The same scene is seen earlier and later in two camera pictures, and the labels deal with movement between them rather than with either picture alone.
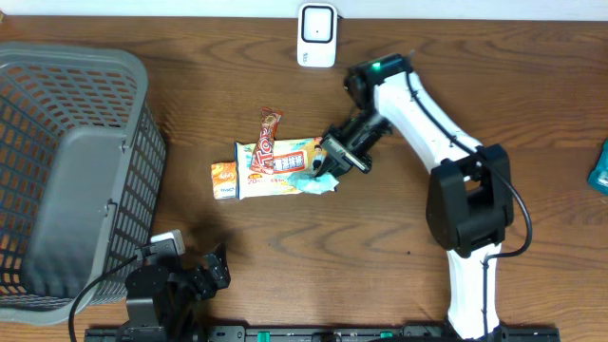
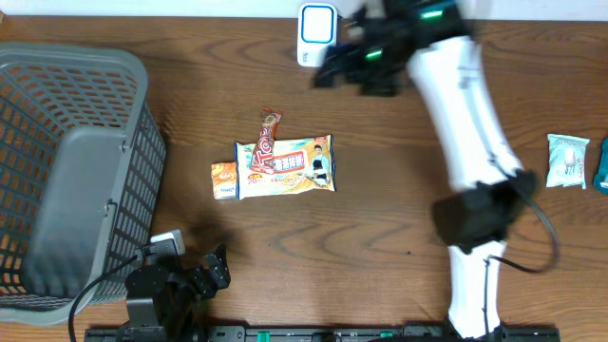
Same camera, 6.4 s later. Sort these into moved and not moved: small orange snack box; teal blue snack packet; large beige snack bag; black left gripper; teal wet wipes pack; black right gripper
Moved: black right gripper; teal wet wipes pack
Not moved: small orange snack box; black left gripper; large beige snack bag; teal blue snack packet
